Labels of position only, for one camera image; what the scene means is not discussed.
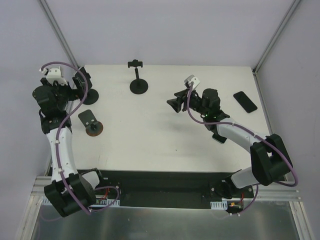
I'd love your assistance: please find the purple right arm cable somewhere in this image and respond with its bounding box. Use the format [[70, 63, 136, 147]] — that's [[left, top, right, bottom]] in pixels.
[[182, 82, 300, 187]]

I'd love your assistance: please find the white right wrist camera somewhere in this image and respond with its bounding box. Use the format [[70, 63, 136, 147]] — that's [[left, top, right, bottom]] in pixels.
[[184, 74, 200, 90]]

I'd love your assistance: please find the black plate wooden-base stand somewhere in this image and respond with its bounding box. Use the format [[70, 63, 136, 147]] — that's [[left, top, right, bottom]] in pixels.
[[78, 109, 104, 137]]

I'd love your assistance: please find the aluminium frame post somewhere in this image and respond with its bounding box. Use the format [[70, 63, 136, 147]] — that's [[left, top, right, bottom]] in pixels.
[[252, 0, 303, 76], [37, 0, 81, 69]]

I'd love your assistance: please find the white slotted cable duct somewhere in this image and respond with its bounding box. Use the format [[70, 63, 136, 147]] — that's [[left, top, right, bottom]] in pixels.
[[42, 197, 120, 208], [210, 200, 228, 211]]

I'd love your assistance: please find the black phone silver edge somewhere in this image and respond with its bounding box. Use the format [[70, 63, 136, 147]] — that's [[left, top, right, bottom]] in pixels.
[[82, 76, 92, 90]]

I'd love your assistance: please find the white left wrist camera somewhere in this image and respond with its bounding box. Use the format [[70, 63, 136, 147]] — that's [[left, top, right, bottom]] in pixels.
[[39, 66, 68, 86]]

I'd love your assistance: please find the black far phone stand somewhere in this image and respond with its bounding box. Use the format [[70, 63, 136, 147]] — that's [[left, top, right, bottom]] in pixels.
[[127, 59, 149, 95]]

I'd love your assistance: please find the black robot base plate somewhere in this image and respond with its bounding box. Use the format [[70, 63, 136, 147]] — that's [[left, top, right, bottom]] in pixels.
[[76, 169, 254, 210]]

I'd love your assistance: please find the black phone far right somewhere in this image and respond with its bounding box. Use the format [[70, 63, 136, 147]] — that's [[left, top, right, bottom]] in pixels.
[[233, 91, 258, 114]]

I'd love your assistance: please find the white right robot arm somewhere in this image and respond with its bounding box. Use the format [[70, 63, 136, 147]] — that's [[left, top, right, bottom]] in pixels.
[[167, 88, 294, 198]]

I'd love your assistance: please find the white slotted cable duct right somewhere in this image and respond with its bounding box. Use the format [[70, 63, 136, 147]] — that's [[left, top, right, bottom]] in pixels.
[[210, 200, 228, 211]]

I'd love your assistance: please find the white slotted cable duct left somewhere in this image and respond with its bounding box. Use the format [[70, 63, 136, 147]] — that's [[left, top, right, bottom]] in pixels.
[[42, 197, 120, 208]]

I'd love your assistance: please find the aluminium frame post left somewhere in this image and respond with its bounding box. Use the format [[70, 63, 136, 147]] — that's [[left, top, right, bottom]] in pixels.
[[37, 0, 81, 69]]

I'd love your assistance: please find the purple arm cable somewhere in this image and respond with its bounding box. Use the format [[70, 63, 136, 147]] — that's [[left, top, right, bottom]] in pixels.
[[39, 61, 121, 215], [182, 82, 300, 187]]

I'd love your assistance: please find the black phone teal edge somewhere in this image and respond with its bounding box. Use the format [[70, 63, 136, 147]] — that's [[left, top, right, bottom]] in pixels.
[[212, 133, 227, 144]]

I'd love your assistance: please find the black round-base phone stand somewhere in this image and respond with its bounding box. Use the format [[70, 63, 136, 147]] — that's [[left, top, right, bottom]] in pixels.
[[83, 73, 99, 105]]

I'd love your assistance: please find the aluminium frame post right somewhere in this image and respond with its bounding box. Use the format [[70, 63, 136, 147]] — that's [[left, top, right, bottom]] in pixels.
[[252, 0, 303, 76]]

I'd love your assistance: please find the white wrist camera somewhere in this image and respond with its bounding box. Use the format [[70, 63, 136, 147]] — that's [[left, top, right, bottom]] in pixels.
[[184, 74, 200, 90], [39, 66, 68, 86]]

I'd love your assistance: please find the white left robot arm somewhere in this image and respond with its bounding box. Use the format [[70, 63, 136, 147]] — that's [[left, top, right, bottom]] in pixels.
[[32, 63, 106, 218]]

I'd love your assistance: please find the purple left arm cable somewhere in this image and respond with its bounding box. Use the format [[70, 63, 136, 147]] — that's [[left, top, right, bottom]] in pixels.
[[39, 61, 121, 215]]

